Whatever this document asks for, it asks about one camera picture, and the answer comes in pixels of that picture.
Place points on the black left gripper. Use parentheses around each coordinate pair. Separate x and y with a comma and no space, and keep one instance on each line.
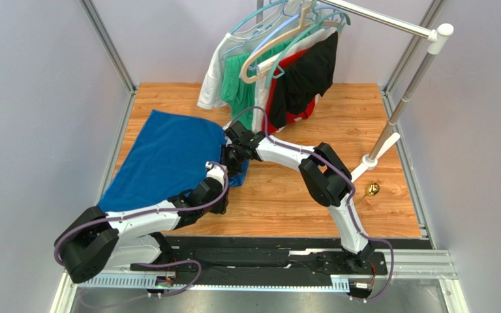
(222,207)

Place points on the white t-shirt middle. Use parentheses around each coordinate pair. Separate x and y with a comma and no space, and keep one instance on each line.
(239,95)

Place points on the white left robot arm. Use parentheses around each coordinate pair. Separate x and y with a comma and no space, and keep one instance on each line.
(98,241)

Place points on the white t-shirt left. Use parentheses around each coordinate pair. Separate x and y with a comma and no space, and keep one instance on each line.
(210,92)

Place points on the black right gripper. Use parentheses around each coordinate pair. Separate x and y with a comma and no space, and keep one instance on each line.
(234,133)

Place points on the teal hanger left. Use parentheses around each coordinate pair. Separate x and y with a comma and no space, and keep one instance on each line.
(258,13)

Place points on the blue cloth napkin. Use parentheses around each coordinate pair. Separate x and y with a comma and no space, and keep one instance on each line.
(168,156)

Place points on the teal plastic hanger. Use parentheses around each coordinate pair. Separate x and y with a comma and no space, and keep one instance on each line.
(269,62)

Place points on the black t-shirt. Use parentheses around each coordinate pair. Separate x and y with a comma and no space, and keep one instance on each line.
(307,74)

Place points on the white clothes rack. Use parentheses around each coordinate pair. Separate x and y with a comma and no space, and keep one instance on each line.
(407,95)

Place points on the red t-shirt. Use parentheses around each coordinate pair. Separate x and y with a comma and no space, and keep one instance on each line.
(292,98)

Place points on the gold spoon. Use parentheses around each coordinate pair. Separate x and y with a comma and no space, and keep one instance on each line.
(370,191)

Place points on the white t-shirt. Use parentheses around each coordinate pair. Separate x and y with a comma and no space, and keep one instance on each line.
(239,95)
(210,92)

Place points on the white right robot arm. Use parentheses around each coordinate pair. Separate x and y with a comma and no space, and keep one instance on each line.
(327,179)

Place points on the green t-shirt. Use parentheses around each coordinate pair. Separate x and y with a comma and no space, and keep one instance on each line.
(240,95)

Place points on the blue plastic hanger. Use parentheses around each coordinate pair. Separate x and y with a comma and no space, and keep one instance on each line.
(245,42)

